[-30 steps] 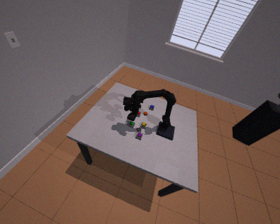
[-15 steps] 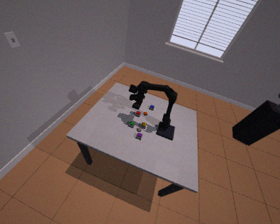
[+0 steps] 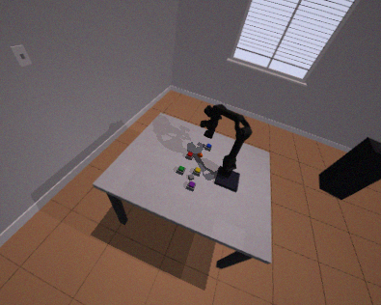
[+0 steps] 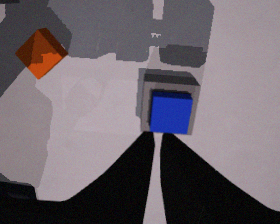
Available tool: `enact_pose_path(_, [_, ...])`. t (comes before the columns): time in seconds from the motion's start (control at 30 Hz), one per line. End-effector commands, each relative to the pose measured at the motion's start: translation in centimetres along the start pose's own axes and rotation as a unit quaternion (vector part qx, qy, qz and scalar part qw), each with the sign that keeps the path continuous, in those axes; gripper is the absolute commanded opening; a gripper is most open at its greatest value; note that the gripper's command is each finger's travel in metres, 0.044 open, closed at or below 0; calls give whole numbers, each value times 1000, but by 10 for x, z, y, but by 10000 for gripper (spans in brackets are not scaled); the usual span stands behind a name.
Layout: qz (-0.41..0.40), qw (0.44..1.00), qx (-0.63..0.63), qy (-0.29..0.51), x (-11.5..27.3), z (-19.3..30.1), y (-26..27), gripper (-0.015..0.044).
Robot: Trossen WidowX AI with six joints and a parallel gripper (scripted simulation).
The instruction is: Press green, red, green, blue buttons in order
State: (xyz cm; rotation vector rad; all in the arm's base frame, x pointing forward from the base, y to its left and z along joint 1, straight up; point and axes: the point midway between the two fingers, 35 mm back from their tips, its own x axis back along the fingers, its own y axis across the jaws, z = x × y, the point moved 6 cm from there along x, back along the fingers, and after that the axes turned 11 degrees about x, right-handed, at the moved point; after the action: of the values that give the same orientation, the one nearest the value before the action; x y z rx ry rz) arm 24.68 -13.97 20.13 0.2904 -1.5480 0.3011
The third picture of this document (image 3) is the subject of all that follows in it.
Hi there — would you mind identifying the green button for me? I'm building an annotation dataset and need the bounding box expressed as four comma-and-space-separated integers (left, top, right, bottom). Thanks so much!
177, 166, 186, 175

